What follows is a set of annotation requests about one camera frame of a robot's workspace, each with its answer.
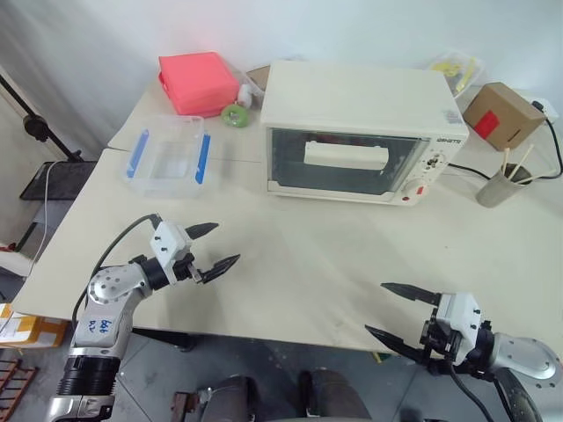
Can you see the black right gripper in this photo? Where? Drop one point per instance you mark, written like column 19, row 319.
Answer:
column 436, row 342

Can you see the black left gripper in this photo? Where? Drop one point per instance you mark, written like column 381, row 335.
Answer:
column 188, row 268

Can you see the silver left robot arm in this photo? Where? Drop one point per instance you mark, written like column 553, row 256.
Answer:
column 105, row 288

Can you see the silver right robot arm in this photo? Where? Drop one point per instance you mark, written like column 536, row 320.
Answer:
column 521, row 356

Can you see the white toaster oven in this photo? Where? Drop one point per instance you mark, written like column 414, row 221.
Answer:
column 352, row 96

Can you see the clear container with blue clips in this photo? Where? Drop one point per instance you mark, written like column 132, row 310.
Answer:
column 167, row 163

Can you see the dark rounded tyre-like shape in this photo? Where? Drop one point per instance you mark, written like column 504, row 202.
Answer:
column 516, row 397

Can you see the green round tape roll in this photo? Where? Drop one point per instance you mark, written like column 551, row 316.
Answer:
column 235, row 115

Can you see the grey cup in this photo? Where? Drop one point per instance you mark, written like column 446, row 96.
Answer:
column 495, row 193

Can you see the small white bottle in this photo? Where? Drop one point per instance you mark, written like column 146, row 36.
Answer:
column 244, row 94

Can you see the pink lidded box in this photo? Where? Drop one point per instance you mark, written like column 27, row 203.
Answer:
column 193, row 83

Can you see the small brown cardboard box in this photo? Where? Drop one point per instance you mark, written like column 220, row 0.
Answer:
column 259, row 77

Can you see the wooden chopstick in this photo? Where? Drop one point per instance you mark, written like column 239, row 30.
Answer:
column 524, row 158
column 505, row 160

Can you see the orange cardboard box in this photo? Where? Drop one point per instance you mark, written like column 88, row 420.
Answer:
column 26, row 329

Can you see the black tripod stand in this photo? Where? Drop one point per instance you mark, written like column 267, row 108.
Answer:
column 33, row 123

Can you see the cardboard box with red label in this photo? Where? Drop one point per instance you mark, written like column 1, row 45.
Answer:
column 501, row 105

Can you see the red-brown slatted crate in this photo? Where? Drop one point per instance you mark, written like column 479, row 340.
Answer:
column 13, row 383

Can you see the plastic bag with yellow items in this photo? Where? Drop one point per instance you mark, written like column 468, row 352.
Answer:
column 453, row 68

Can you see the white power strip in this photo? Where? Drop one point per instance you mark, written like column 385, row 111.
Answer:
column 550, row 107

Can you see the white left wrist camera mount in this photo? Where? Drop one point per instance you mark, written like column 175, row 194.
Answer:
column 169, row 242

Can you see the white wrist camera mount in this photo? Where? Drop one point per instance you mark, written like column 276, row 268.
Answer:
column 169, row 242
column 462, row 316

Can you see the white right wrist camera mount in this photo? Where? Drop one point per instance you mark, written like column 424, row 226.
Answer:
column 462, row 316

